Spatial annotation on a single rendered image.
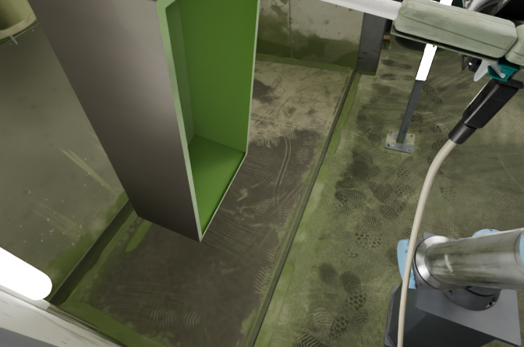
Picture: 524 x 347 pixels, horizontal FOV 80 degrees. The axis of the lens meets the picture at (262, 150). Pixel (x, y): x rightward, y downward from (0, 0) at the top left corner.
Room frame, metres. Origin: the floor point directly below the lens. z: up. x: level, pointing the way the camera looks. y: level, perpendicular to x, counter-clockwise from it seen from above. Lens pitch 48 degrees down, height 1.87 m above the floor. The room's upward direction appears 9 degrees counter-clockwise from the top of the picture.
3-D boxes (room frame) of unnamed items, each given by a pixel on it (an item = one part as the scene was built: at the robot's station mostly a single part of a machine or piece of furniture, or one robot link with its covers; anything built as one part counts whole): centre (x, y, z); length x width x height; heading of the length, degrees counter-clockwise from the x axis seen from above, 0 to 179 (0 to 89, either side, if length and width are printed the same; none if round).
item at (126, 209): (1.85, 0.62, 0.11); 2.70 x 0.02 x 0.13; 150
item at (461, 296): (0.32, -0.65, 0.69); 0.19 x 0.19 x 0.10
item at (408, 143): (1.54, -1.06, 0.01); 0.20 x 0.20 x 0.01; 60
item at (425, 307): (0.32, -0.65, 0.32); 0.31 x 0.31 x 0.64; 60
